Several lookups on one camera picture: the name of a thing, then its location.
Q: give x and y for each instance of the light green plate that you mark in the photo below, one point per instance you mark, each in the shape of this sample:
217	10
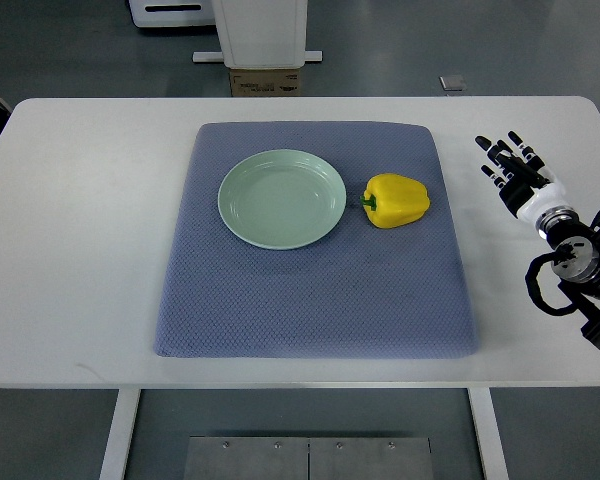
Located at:
281	199

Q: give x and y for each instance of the brown cardboard box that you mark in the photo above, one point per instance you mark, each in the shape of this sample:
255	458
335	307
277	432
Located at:
264	82

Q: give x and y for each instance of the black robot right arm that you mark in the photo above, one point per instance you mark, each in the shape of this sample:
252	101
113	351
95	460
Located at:
575	259

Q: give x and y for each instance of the right white table leg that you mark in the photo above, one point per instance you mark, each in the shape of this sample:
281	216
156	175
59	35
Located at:
487	434

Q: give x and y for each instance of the white machine with slot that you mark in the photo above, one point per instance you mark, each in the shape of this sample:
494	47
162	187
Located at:
171	14

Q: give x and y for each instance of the left white table leg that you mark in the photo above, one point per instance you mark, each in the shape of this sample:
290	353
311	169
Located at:
120	435

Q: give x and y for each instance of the white pedestal column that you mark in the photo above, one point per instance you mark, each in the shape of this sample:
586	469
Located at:
265	34

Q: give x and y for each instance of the yellow bell pepper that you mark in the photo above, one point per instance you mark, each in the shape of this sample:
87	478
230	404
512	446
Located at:
391	200

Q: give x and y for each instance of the white table leg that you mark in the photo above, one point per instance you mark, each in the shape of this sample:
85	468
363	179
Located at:
487	434
120	435

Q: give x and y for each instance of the grey metal base plate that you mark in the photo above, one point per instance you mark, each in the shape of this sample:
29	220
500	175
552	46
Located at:
308	458

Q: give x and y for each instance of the small grey floor plate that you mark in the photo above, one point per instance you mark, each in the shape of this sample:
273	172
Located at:
453	83

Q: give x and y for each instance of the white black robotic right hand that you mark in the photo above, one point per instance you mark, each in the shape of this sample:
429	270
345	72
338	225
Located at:
527	187

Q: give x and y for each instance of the blue quilted mat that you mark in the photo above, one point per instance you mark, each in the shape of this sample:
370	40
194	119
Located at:
360	292

